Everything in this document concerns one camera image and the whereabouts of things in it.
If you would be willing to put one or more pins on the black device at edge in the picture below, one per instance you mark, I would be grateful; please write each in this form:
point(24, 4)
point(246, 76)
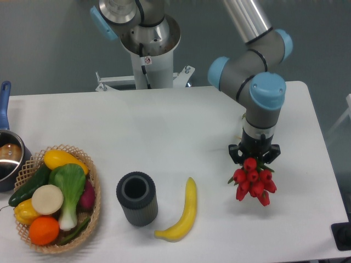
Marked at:
point(341, 235)

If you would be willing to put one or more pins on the red tulip bouquet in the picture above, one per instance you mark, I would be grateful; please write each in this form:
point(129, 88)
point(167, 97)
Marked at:
point(254, 177)

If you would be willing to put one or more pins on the dark grey ribbed vase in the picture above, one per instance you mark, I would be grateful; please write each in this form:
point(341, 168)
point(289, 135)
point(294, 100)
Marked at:
point(136, 193)

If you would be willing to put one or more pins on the yellow plastic banana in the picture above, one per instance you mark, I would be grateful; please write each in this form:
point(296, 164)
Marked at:
point(183, 226)

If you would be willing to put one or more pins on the green bok choy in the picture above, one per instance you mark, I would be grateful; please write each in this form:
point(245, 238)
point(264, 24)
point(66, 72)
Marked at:
point(70, 179)

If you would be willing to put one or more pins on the dark green cucumber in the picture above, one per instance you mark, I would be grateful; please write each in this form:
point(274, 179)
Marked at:
point(26, 191)

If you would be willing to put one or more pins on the blue handled saucepan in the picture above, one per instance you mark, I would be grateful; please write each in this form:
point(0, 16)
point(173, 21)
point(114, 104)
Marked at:
point(14, 153)

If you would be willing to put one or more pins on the woven wicker basket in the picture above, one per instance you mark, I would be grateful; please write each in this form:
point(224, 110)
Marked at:
point(28, 169)

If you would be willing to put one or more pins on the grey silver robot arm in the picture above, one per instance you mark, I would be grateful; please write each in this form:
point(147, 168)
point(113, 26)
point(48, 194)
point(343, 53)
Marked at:
point(151, 36)

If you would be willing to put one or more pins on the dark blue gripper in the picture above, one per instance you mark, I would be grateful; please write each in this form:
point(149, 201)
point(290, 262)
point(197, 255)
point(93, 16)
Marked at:
point(251, 147)

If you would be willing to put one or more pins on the yellow squash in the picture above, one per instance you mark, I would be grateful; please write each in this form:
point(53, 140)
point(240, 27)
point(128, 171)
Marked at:
point(56, 158)

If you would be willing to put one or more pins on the green bean pod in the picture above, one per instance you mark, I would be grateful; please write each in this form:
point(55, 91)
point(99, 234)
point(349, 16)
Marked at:
point(75, 233)

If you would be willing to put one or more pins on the purple sweet potato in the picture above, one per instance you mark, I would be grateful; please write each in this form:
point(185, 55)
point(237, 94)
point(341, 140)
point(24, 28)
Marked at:
point(87, 198)

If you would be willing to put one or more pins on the yellow bell pepper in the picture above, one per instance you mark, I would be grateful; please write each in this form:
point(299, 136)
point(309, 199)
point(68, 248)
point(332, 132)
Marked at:
point(25, 213)

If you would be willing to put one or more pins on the cream round slice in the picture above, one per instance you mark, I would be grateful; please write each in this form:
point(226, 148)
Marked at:
point(47, 199)

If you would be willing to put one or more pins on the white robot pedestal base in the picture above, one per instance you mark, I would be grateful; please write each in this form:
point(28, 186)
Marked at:
point(149, 72)

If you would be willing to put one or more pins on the orange fruit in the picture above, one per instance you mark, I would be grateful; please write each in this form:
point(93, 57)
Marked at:
point(44, 230)

